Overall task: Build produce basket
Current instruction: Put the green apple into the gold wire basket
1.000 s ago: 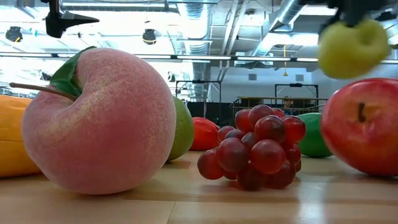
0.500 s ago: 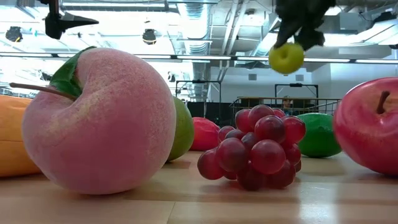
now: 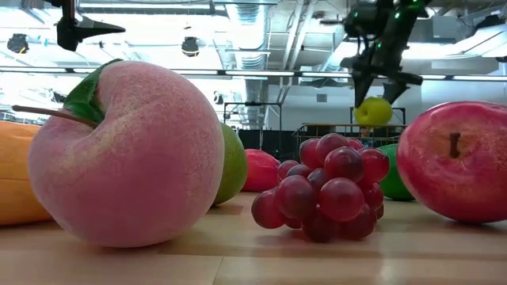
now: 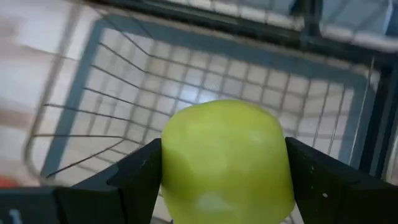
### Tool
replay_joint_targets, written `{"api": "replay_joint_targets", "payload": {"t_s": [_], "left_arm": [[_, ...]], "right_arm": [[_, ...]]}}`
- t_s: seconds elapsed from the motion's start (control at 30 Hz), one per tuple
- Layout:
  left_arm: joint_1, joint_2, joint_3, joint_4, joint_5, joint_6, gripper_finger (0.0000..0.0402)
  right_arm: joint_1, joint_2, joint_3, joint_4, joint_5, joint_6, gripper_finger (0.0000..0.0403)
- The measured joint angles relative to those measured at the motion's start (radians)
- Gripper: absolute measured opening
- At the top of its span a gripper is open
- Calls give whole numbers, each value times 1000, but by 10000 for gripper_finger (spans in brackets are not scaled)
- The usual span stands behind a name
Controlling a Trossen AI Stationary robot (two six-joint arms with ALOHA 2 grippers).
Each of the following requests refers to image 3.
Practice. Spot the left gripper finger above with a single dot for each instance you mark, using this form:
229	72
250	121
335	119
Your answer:
97	28

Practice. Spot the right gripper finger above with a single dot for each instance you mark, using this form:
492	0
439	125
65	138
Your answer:
393	91
362	87

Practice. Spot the yellow apple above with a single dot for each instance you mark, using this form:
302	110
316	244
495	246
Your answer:
374	112

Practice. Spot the dark green round fruit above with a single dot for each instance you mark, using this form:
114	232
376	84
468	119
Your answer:
394	182

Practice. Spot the red grape bunch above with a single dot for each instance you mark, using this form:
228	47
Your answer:
340	198

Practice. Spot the red apple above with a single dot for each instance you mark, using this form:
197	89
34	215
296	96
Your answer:
467	178

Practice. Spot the red and yellow mango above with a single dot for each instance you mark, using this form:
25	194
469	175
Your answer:
261	170

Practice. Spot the pink peach with green leaf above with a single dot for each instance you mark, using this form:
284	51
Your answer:
130	158

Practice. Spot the light green pear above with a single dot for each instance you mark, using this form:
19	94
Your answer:
234	166

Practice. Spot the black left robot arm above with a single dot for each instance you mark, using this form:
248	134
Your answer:
68	8

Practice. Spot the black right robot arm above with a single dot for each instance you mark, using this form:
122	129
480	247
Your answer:
400	27

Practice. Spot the black ceiling spotlight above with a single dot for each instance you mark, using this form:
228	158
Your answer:
17	43
190	46

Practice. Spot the black low partition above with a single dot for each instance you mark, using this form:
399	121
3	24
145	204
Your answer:
269	142

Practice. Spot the orange yellow mango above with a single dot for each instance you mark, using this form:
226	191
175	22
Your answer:
16	178

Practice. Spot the silver ribbed air duct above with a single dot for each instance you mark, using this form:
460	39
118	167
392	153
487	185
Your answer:
255	103

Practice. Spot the black background rack frame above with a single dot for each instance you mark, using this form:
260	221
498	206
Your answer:
253	104

